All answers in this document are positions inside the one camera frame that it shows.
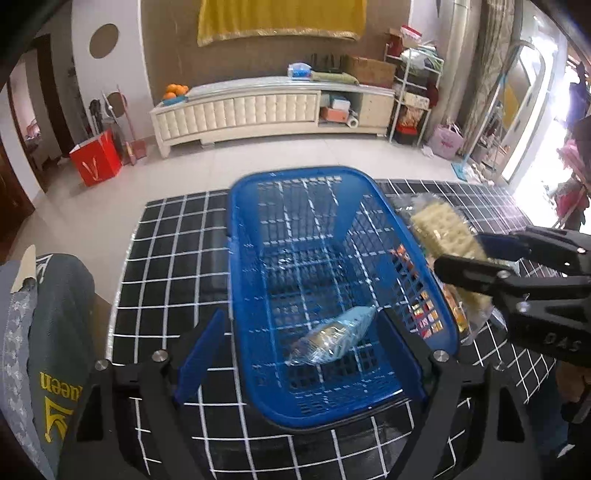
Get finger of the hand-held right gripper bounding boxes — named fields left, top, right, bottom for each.
left=433, top=255, right=591, bottom=302
left=475, top=225, right=591, bottom=278

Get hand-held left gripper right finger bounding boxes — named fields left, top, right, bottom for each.
left=375, top=305, right=546, bottom=480

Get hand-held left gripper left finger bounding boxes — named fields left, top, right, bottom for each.
left=58, top=309, right=232, bottom=480

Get colourful snack packet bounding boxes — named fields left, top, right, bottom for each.
left=390, top=244, right=472, bottom=344

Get clear cracker packet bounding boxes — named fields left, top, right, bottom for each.
left=397, top=194, right=504, bottom=344

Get blue clear biscuit packet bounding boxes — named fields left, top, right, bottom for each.
left=285, top=305, right=377, bottom=367

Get blue plastic basket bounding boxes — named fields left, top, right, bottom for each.
left=227, top=166, right=462, bottom=428

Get person's right hand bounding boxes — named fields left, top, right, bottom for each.
left=556, top=364, right=591, bottom=402

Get blue mop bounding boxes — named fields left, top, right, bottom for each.
left=450, top=69, right=515, bottom=182

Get pink quilt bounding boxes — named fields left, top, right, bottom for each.
left=554, top=138, right=591, bottom=217

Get pink bag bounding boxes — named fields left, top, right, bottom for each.
left=430, top=122, right=464, bottom=160

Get grey queen cushion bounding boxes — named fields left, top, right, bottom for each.
left=28, top=253, right=98, bottom=472

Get arched standing mirror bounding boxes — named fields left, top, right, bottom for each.
left=471, top=39, right=546, bottom=185

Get white shelf rack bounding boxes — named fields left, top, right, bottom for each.
left=384, top=44, right=446, bottom=146

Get hanging clothes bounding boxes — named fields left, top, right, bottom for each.
left=568, top=65, right=591, bottom=121

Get grey lace cloth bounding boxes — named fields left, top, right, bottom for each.
left=0, top=261, right=56, bottom=480

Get patterned curtain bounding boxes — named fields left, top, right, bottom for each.
left=466, top=0, right=515, bottom=153

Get cream cloth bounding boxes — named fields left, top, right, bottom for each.
left=10, top=244, right=38, bottom=294

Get standing air conditioner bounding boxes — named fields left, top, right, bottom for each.
left=445, top=0, right=483, bottom=123

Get broom with red dustpan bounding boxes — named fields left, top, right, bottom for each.
left=115, top=85, right=148, bottom=165

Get brown cardboard box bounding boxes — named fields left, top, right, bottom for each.
left=346, top=55, right=398, bottom=88

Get red gift bag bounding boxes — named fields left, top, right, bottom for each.
left=69, top=129, right=123, bottom=188

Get small printed cardboard box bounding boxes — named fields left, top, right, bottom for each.
left=385, top=25, right=423, bottom=58

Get green folded cloth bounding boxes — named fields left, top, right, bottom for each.
left=310, top=70, right=360, bottom=86

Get white TV cabinet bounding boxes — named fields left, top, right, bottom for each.
left=150, top=74, right=397, bottom=158

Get dark wooden door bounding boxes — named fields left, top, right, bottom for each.
left=0, top=134, right=37, bottom=243

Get black router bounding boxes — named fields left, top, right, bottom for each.
left=308, top=53, right=351, bottom=73

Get pile of oranges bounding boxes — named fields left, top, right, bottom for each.
left=161, top=83, right=190, bottom=103

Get yellow cloth cover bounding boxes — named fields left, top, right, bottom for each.
left=196, top=0, right=368, bottom=47

